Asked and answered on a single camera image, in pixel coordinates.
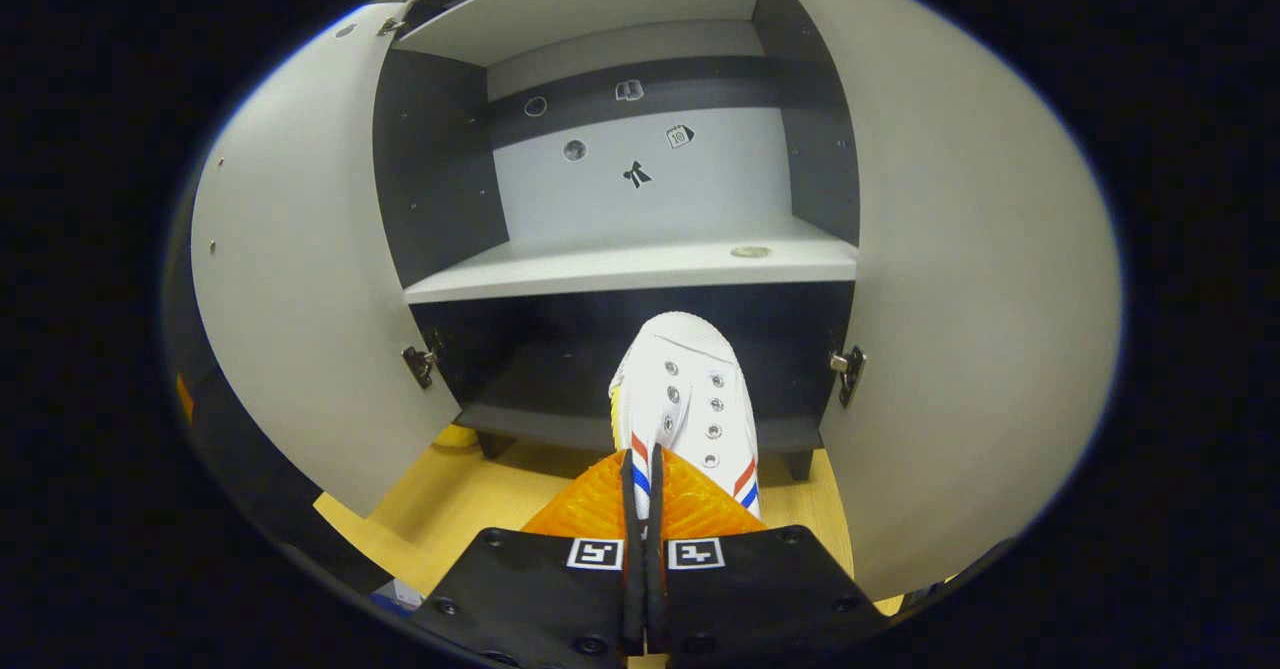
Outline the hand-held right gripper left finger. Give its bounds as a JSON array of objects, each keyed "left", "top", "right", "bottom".
[{"left": 412, "top": 447, "right": 643, "bottom": 662}]

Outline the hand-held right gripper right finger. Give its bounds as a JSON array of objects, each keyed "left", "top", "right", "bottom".
[{"left": 645, "top": 447, "right": 893, "bottom": 662}]

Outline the grey cabinet door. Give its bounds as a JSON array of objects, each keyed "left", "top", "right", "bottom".
[
  {"left": 750, "top": 0, "right": 1123, "bottom": 598},
  {"left": 190, "top": 4, "right": 463, "bottom": 518}
]

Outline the white canvas shoe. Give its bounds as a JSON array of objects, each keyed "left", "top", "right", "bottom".
[{"left": 608, "top": 311, "right": 763, "bottom": 522}]

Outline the grey shoe cabinet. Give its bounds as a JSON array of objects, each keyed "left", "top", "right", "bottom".
[{"left": 372, "top": 0, "right": 863, "bottom": 482}]

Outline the blue and white item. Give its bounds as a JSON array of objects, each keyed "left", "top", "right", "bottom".
[{"left": 372, "top": 579, "right": 426, "bottom": 612}]

